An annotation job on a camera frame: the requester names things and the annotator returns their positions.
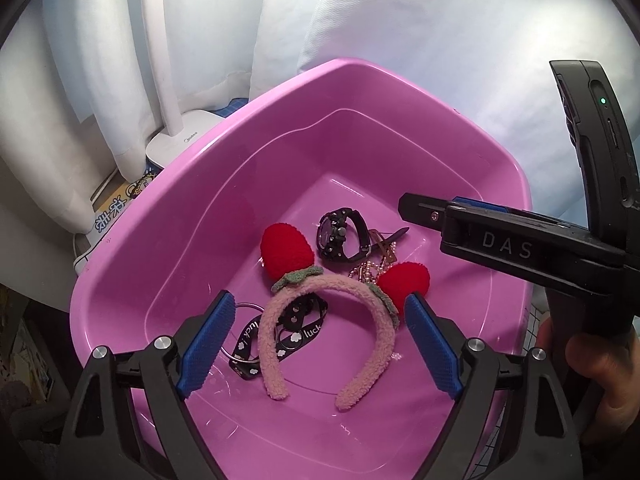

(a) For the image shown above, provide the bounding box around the brown hair clip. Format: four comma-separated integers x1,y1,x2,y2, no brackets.
371,232,401,267

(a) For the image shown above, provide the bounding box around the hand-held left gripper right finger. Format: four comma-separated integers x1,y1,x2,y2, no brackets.
404,292,586,480

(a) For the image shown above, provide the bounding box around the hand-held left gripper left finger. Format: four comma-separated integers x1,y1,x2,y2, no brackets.
52,289,237,480

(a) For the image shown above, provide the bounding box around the blue white printed box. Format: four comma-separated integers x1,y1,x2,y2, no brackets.
75,160,166,276

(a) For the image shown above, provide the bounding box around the person's right hand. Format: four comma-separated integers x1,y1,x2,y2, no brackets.
535,312,640,443

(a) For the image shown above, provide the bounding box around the blue grid mat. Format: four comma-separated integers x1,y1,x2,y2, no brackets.
214,96,252,117

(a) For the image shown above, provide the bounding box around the pink plastic basin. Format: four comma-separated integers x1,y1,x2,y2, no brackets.
70,58,532,480

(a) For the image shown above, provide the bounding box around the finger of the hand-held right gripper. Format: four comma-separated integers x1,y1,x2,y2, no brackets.
398,192,626,314

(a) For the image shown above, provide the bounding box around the black digital wristwatch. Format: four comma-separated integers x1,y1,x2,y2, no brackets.
316,208,411,263

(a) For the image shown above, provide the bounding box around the white desk lamp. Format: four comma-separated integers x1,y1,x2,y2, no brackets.
135,0,228,168

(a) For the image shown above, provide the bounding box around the pink fuzzy strawberry headband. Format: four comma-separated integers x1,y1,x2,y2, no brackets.
260,223,432,413

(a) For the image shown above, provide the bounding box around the black printed lanyard strap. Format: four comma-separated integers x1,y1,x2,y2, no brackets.
229,296,330,380

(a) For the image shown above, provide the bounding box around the white curtain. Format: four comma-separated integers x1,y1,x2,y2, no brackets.
0,0,640,261

